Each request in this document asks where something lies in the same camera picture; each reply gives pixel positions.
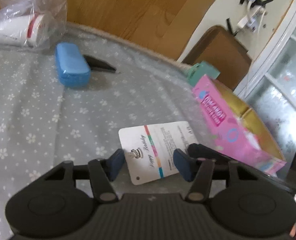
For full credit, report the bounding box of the clear plastic bag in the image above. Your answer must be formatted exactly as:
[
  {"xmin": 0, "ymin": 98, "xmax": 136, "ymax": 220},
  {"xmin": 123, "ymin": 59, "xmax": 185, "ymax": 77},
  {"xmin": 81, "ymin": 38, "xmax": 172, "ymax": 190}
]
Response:
[{"xmin": 0, "ymin": 0, "xmax": 68, "ymax": 51}]

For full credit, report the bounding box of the teal plastic cup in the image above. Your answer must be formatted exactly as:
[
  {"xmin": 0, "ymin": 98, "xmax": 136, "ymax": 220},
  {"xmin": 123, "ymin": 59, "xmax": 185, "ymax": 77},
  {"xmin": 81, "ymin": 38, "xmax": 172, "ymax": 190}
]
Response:
[{"xmin": 187, "ymin": 61, "xmax": 220, "ymax": 87}]

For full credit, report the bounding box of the pink tin box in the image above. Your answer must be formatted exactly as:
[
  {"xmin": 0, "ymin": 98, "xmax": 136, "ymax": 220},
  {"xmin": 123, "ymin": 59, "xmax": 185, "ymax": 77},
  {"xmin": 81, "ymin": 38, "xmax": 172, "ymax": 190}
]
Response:
[{"xmin": 192, "ymin": 75, "xmax": 286, "ymax": 175}]

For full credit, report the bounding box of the wooden panel board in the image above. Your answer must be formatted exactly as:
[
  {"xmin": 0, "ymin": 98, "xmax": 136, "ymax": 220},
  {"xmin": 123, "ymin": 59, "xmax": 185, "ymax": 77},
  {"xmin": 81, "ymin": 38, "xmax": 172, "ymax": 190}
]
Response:
[{"xmin": 66, "ymin": 0, "xmax": 215, "ymax": 59}]

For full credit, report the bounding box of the blue glasses case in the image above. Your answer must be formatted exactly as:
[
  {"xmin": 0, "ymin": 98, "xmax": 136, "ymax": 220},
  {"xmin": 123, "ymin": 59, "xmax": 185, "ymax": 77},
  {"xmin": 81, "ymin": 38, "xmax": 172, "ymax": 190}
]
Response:
[{"xmin": 55, "ymin": 42, "xmax": 91, "ymax": 88}]

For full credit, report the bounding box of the white tube in bag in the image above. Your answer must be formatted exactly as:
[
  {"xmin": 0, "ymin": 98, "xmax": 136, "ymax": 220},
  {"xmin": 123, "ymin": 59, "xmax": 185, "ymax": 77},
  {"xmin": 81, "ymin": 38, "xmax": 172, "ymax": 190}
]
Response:
[{"xmin": 0, "ymin": 14, "xmax": 50, "ymax": 47}]

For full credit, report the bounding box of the frosted glass door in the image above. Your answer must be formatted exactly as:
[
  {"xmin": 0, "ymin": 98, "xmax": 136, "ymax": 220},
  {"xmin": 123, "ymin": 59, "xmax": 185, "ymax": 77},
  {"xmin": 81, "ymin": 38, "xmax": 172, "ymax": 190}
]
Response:
[{"xmin": 234, "ymin": 0, "xmax": 296, "ymax": 161}]

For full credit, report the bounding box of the black object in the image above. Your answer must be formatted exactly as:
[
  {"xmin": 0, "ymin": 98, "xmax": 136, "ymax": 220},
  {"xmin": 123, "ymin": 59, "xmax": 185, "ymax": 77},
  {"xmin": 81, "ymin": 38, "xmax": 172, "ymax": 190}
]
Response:
[{"xmin": 83, "ymin": 55, "xmax": 116, "ymax": 73}]

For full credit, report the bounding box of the white birthday card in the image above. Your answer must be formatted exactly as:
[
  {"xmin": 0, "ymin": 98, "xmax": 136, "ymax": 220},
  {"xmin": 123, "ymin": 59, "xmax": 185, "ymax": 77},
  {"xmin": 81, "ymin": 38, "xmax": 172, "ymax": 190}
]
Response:
[{"xmin": 119, "ymin": 121, "xmax": 197, "ymax": 185}]

